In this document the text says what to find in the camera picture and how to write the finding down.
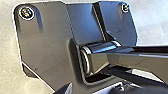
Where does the silver base screw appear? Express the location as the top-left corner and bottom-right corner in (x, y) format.
(19, 5), (35, 21)
(120, 2), (131, 14)

